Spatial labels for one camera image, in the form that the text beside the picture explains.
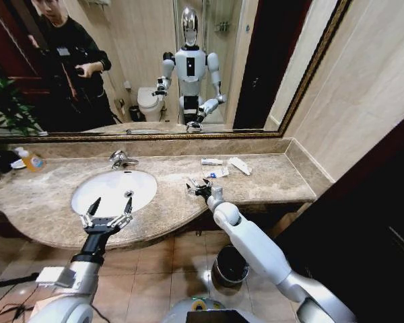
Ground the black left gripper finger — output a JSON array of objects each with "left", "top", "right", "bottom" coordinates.
[
  {"left": 79, "top": 196, "right": 102, "bottom": 229},
  {"left": 111, "top": 196, "right": 135, "bottom": 230}
]

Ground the white oval sink basin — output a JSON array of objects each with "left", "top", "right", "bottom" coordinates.
[{"left": 70, "top": 169, "right": 159, "bottom": 217}]

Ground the round metal trash bin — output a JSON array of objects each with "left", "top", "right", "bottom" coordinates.
[{"left": 211, "top": 245, "right": 251, "bottom": 288}]

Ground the blue white small packet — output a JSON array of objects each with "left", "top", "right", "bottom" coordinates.
[{"left": 204, "top": 166, "right": 230, "bottom": 179}]

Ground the white flat packet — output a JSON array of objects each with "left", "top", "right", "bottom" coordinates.
[{"left": 228, "top": 157, "right": 254, "bottom": 176}]

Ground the chrome faucet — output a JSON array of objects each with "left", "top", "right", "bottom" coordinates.
[{"left": 108, "top": 149, "right": 139, "bottom": 170}]

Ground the orange soap pump bottle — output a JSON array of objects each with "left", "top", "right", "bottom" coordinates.
[{"left": 14, "top": 147, "right": 45, "bottom": 173}]

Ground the white robot front shell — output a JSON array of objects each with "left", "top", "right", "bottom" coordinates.
[{"left": 160, "top": 295, "right": 254, "bottom": 323}]

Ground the green leafy plant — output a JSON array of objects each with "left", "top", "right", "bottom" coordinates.
[{"left": 0, "top": 74, "right": 44, "bottom": 185}]

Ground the dark wooden cabinet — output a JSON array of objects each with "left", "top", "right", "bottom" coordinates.
[{"left": 275, "top": 106, "right": 404, "bottom": 323}]

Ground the black floor cable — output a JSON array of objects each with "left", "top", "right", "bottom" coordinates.
[{"left": 0, "top": 272, "right": 40, "bottom": 297}]

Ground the gold framed wall mirror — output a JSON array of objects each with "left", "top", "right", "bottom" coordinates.
[{"left": 0, "top": 0, "right": 354, "bottom": 145}]

